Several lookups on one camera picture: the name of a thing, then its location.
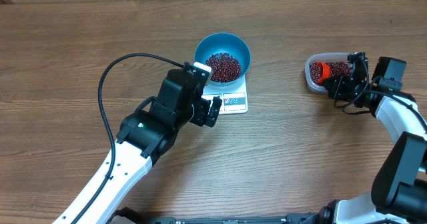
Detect red measuring scoop blue handle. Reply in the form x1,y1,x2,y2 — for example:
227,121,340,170
316,62,331,85

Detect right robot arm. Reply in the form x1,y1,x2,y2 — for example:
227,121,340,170
319,52,426,224

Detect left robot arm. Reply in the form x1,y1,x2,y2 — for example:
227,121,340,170
56,62,222,223

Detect white digital kitchen scale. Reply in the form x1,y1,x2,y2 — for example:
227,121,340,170
202,76,248,115

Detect red beans in bowl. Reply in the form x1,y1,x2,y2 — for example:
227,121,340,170
205,53,242,83

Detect blue bowl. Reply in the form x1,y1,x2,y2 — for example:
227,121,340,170
194,33,251,79

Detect red adzuki beans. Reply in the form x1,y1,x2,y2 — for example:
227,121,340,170
310,62,351,85

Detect clear plastic container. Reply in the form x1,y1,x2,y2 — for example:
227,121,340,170
304,52,349,94

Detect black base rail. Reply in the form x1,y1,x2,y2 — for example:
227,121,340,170
107,206,334,224

